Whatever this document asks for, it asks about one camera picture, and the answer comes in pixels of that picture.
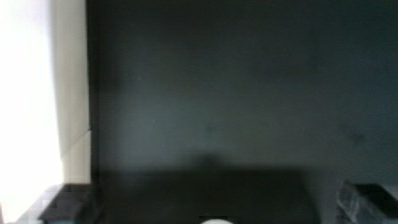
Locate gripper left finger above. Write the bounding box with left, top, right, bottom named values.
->
left=15, top=183, right=100, bottom=224

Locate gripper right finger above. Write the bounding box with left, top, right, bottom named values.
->
left=336, top=182, right=398, bottom=224

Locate white drawer case box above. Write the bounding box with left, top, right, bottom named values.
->
left=0, top=0, right=91, bottom=224

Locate white front drawer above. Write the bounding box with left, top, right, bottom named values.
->
left=201, top=218, right=233, bottom=224

